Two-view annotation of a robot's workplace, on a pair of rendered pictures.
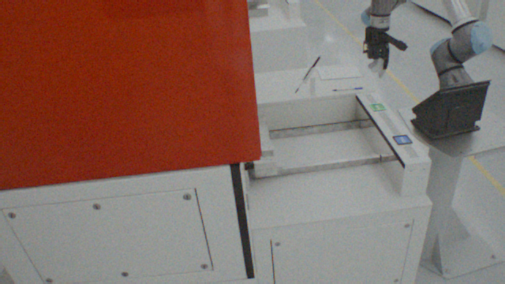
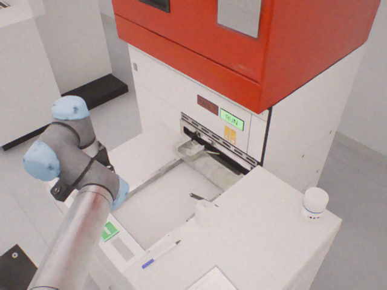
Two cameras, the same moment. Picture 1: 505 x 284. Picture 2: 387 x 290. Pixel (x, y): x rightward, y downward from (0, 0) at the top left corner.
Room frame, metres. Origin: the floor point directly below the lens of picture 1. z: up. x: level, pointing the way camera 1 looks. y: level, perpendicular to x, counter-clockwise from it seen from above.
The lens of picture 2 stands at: (2.05, -0.73, 1.88)
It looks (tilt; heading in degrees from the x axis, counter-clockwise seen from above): 43 degrees down; 139
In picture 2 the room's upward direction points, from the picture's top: 2 degrees counter-clockwise
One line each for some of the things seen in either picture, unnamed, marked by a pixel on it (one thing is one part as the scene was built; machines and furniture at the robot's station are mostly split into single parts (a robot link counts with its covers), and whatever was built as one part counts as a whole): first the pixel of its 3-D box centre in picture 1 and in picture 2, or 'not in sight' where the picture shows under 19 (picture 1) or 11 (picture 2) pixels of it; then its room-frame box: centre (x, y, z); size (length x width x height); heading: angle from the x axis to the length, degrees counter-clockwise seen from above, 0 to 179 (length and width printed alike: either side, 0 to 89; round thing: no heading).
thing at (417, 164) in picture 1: (387, 137); (92, 220); (1.29, -0.55, 0.89); 0.55 x 0.09 x 0.14; 1
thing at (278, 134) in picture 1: (302, 131); (195, 216); (1.50, -0.24, 0.84); 0.50 x 0.02 x 0.03; 91
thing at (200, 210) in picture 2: (308, 80); (204, 206); (1.60, -0.29, 1.03); 0.06 x 0.04 x 0.13; 91
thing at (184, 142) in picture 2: (265, 162); (182, 143); (1.21, -0.05, 0.89); 0.08 x 0.03 x 0.03; 91
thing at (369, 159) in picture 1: (316, 166); (152, 177); (1.23, -0.25, 0.84); 0.50 x 0.02 x 0.03; 91
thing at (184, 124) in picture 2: (242, 147); (214, 148); (1.33, 0.02, 0.89); 0.44 x 0.02 x 0.10; 1
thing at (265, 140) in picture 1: (261, 147); (207, 166); (1.36, -0.05, 0.87); 0.36 x 0.08 x 0.03; 1
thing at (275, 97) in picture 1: (301, 95); (237, 257); (1.74, -0.28, 0.89); 0.62 x 0.35 x 0.14; 91
